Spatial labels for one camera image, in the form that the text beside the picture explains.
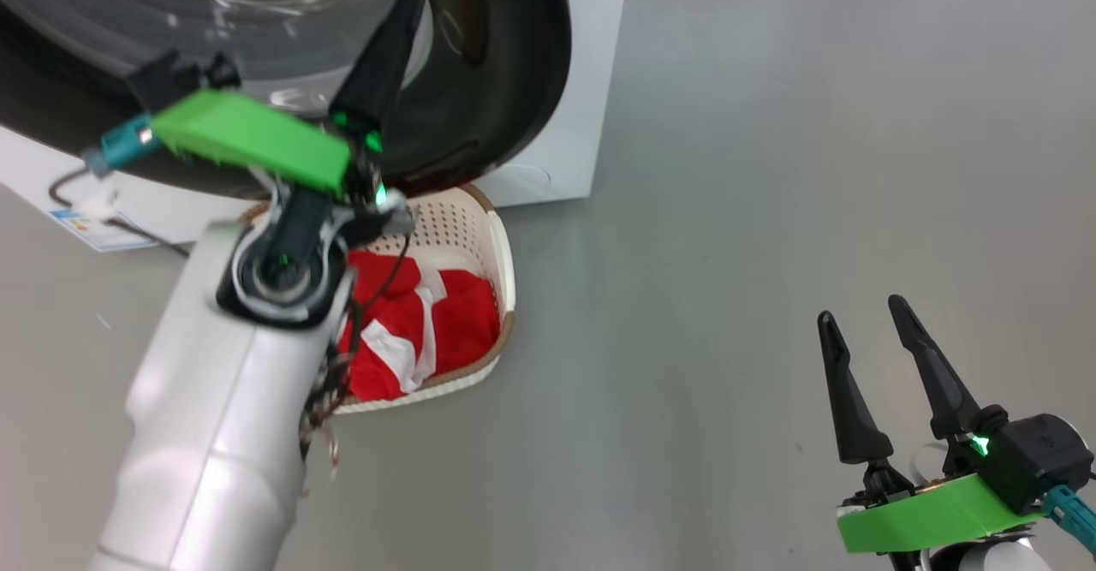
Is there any red white-collared garment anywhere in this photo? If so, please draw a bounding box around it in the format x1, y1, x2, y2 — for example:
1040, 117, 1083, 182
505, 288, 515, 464
432, 268, 503, 377

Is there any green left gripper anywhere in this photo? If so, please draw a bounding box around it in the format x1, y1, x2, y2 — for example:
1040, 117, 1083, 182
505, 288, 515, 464
152, 0, 426, 212

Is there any white front-load washing machine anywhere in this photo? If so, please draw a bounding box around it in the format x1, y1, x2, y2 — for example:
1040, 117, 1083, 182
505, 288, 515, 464
0, 0, 632, 253

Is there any cream perforated laundry basket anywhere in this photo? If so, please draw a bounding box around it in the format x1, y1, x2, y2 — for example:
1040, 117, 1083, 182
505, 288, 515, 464
240, 184, 516, 415

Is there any teal cable connector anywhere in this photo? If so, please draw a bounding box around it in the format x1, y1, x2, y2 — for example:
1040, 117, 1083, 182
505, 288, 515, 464
83, 114, 157, 170
1040, 484, 1096, 555

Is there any black glass washing machine door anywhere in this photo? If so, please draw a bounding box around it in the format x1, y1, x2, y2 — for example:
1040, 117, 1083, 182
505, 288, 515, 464
0, 0, 573, 199

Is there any red white-striped garment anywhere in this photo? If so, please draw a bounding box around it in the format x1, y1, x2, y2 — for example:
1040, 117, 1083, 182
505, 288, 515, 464
337, 248, 448, 403

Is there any black left arm cable bundle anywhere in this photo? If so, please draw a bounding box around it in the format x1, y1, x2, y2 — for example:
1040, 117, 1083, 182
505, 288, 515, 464
298, 229, 414, 478

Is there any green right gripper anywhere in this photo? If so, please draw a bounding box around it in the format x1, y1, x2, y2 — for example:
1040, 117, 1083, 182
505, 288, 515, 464
817, 294, 1041, 555

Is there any round white filter access cover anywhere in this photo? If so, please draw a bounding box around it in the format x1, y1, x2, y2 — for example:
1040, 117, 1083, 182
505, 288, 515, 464
488, 163, 554, 204

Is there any teal left cable connector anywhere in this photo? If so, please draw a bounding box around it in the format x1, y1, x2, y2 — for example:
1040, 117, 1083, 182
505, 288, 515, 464
83, 114, 157, 170

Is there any blue energy label sticker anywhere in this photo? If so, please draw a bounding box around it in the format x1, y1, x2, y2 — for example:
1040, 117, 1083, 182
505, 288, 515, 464
49, 207, 159, 253

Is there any thin black left gripper cable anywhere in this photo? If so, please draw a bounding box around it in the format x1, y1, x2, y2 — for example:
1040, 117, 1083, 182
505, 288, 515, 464
49, 167, 194, 259

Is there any teal right cable connector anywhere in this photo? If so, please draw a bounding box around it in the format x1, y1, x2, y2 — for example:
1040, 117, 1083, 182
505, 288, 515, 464
1040, 484, 1096, 555

